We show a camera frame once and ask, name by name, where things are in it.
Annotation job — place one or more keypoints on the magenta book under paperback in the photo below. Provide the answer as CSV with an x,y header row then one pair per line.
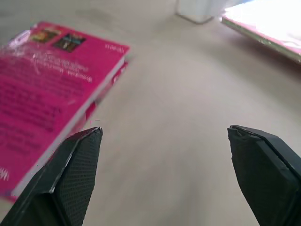
x,y
112,78

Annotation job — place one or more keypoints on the white box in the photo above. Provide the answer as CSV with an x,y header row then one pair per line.
x,y
195,10

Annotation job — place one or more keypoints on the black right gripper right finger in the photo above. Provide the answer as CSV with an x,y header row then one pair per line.
x,y
265,174

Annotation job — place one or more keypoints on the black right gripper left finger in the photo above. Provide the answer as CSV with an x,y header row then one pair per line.
x,y
70,179

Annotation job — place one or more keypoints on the pink thin book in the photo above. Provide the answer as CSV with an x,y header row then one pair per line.
x,y
270,33

